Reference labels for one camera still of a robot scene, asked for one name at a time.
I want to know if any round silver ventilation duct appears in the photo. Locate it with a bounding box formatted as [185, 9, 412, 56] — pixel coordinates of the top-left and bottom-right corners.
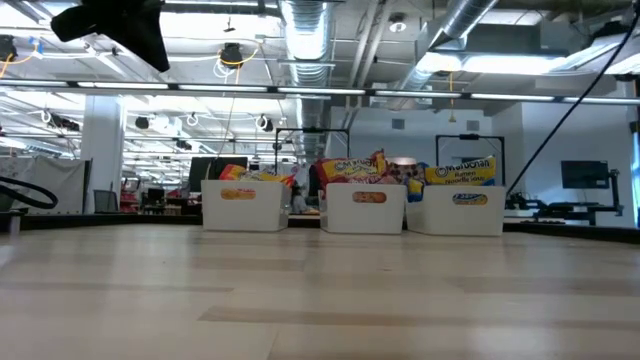
[394, 0, 501, 101]
[279, 0, 334, 161]

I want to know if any black metal table frame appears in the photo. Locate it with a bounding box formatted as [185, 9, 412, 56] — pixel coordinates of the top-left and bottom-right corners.
[0, 209, 640, 245]

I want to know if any black monitor on stand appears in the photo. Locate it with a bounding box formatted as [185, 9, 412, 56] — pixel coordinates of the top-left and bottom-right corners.
[560, 159, 624, 216]

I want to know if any dotted dark red panel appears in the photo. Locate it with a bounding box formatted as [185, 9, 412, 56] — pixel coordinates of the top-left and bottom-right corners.
[385, 156, 429, 185]

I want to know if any black hanging ceiling device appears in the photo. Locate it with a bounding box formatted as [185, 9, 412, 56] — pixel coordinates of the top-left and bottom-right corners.
[218, 42, 245, 70]

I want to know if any white plastic bin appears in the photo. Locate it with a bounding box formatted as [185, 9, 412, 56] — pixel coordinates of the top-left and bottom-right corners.
[201, 179, 291, 233]
[319, 182, 408, 235]
[405, 184, 507, 237]

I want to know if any grey office chair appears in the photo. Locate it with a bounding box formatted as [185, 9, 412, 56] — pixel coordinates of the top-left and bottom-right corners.
[93, 188, 120, 214]

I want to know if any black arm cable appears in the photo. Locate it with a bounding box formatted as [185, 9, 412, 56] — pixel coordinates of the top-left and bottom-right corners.
[0, 174, 59, 210]

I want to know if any white building column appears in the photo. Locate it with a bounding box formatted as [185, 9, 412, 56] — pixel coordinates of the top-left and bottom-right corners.
[79, 95, 125, 214]

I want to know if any black background desk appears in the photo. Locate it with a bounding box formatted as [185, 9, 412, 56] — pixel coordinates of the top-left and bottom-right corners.
[537, 201, 625, 227]

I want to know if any white linear ceiling light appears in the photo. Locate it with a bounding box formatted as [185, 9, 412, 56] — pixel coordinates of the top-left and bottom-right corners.
[0, 78, 640, 107]

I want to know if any black overhead camera rig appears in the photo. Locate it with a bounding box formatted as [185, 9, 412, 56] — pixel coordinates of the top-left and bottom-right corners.
[434, 133, 506, 171]

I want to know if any grey rectangular ceiling duct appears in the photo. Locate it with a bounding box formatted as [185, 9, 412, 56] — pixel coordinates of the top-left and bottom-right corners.
[469, 22, 621, 56]

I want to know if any black hanging cable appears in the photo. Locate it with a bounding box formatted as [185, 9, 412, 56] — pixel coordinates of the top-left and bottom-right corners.
[504, 14, 640, 187]

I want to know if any orange Maruchan ramen pack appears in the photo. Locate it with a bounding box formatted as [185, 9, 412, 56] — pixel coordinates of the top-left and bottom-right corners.
[218, 163, 297, 189]

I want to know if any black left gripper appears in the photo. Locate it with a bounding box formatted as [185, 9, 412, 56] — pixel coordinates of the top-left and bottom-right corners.
[49, 0, 172, 74]

